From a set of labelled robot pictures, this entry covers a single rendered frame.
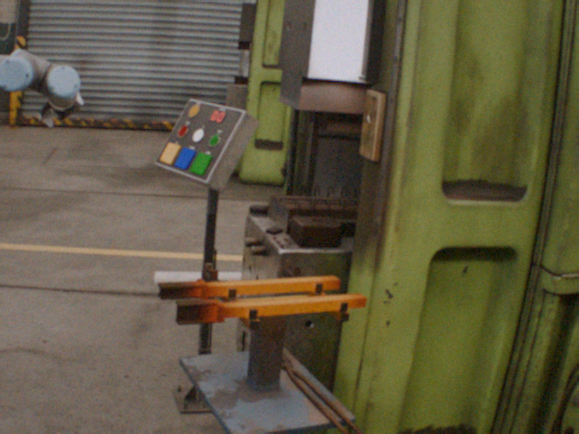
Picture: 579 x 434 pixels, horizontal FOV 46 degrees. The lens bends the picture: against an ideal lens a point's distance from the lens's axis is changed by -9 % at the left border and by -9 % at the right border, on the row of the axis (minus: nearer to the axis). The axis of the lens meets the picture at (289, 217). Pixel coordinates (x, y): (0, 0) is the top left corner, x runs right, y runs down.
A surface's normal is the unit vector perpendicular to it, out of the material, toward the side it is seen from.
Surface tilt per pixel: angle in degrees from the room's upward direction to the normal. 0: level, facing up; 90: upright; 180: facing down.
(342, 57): 90
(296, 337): 90
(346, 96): 90
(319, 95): 90
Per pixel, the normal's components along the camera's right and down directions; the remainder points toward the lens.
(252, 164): 0.07, 0.25
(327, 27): 0.29, 0.26
